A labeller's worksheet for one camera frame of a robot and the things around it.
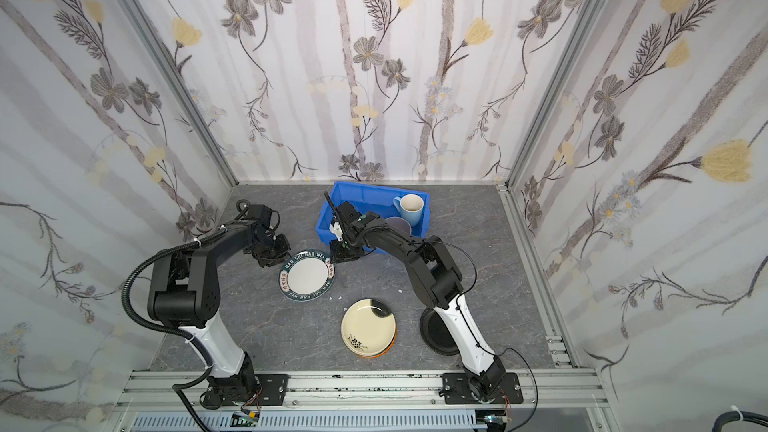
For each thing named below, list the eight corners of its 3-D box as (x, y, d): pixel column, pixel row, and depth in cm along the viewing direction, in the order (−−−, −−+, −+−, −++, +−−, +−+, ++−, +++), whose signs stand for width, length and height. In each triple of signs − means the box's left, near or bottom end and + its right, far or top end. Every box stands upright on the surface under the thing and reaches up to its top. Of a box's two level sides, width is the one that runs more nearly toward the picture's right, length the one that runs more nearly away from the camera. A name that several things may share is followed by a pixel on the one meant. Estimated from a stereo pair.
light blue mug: (404, 231, 107) (406, 216, 100) (395, 212, 112) (396, 196, 105) (426, 224, 108) (428, 209, 102) (416, 206, 114) (418, 191, 107)
